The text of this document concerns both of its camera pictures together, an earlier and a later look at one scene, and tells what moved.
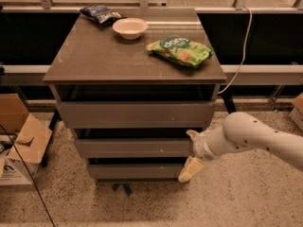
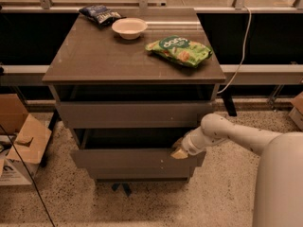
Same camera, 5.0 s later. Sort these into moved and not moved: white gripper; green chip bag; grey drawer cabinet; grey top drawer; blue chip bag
Moved: white gripper
Not moved: green chip bag; grey drawer cabinet; grey top drawer; blue chip bag
